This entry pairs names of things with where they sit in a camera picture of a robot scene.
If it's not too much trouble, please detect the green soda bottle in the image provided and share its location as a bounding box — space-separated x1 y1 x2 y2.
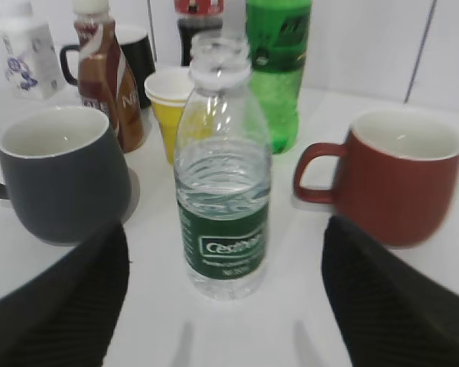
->
246 0 312 154

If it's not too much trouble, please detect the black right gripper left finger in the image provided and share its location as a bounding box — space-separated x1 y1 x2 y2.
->
0 221 130 366

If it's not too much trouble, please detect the clear water bottle green label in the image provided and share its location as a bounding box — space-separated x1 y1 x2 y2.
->
174 30 272 301

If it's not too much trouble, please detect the brown Nescafe coffee bottle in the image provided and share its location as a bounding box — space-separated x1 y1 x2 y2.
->
73 1 144 153

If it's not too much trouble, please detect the dark cola bottle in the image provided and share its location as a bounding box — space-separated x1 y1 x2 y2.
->
174 0 224 67

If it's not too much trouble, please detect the yellow paper cup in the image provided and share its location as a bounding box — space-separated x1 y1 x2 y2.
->
144 67 194 165

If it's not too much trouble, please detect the red mug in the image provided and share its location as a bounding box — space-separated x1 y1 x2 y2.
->
293 109 459 247

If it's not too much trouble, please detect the black mug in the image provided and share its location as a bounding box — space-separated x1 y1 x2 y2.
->
60 24 155 92

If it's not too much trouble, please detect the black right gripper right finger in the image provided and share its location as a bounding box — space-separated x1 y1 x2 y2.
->
321 216 459 366

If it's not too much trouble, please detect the grey mug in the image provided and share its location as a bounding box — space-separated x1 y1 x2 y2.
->
0 106 132 243

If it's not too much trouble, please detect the white milk bottle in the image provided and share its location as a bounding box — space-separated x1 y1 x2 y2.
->
0 1 65 100

